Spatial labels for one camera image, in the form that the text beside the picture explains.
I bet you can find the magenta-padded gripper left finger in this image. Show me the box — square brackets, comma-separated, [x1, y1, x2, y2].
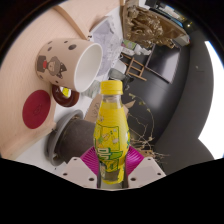
[60, 146, 102, 190]

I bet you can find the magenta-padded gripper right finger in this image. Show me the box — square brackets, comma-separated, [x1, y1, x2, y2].
[123, 145, 167, 190]

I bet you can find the yellow drink bottle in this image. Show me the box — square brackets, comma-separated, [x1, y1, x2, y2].
[93, 80, 131, 185]

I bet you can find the grey plant saucer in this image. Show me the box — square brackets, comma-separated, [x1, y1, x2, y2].
[46, 109, 84, 167]

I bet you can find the brown cardboard box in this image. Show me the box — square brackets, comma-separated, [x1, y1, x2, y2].
[83, 94, 134, 123]

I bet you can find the flat round red coaster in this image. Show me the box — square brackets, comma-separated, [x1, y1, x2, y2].
[21, 89, 52, 130]

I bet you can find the long ceiling light strip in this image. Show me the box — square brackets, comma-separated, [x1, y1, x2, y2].
[198, 40, 224, 160]

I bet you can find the grey spray bottle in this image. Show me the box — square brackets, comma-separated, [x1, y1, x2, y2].
[108, 68, 133, 84]

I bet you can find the wooden easel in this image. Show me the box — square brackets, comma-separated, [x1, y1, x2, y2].
[119, 53, 148, 82]

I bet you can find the cream spotted mug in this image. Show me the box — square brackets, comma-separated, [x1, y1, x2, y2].
[34, 37, 104, 108]

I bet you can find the beige table mat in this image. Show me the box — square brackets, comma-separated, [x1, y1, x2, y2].
[0, 0, 123, 160]

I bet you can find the white bottle with green label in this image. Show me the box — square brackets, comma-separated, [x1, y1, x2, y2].
[121, 39, 144, 56]

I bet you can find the golden relief sculpture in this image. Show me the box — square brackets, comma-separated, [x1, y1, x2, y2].
[121, 3, 186, 50]

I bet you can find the black wall television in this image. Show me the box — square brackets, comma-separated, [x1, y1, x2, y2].
[144, 43, 183, 84]

